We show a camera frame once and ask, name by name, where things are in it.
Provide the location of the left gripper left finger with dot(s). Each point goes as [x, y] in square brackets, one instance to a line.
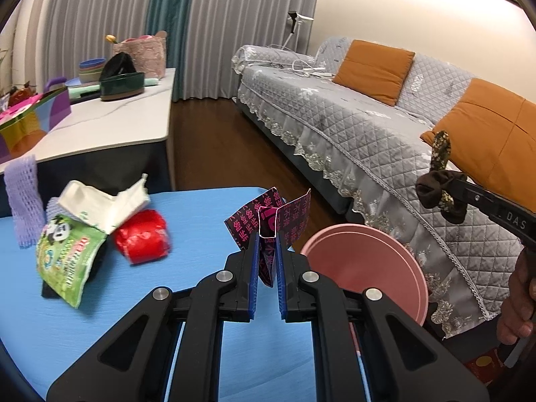
[168, 346]

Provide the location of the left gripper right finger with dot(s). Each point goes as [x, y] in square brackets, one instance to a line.
[366, 348]

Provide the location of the black floral scrunchie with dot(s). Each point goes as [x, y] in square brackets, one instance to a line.
[432, 188]

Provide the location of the red ball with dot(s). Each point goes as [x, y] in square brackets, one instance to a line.
[143, 238]

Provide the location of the green panda snack bag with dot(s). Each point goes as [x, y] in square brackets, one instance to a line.
[64, 256]

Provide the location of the white paper box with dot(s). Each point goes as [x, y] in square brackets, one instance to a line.
[101, 210]

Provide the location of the dark pink patterned wrapper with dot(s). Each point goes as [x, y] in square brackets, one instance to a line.
[271, 217]

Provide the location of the purple foam fruit net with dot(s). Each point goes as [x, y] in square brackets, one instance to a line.
[21, 185]

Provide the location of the black elastic band roll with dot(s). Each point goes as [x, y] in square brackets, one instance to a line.
[48, 292]

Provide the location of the pink trash bin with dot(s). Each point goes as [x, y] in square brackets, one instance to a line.
[358, 257]

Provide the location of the person's right hand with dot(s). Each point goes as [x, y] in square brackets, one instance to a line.
[516, 311]

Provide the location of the orange cushion near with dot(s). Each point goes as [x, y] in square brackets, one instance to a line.
[492, 134]

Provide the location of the orange cushion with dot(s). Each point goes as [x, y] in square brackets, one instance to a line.
[375, 70]
[492, 134]

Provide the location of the blue table cloth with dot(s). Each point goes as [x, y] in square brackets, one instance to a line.
[263, 360]

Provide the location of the grey covered sofa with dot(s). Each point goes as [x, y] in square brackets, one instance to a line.
[373, 154]

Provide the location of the white foam net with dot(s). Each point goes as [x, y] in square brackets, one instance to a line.
[53, 209]

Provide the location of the orange cushion far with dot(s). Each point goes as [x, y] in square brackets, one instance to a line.
[375, 70]

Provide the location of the white coffee table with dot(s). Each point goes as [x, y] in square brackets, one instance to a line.
[110, 145]

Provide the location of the colourful gift box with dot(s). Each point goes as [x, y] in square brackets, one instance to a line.
[26, 124]

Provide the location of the dark green round box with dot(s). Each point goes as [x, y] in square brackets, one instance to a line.
[121, 86]

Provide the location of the stacked coloured bowls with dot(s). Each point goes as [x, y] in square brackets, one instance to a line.
[89, 71]

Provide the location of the pink quilted basket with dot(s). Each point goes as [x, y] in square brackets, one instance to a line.
[147, 52]

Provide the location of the grey curtain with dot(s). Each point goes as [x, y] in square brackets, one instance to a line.
[43, 39]

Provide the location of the teal curtain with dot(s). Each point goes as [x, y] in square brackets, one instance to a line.
[171, 16]

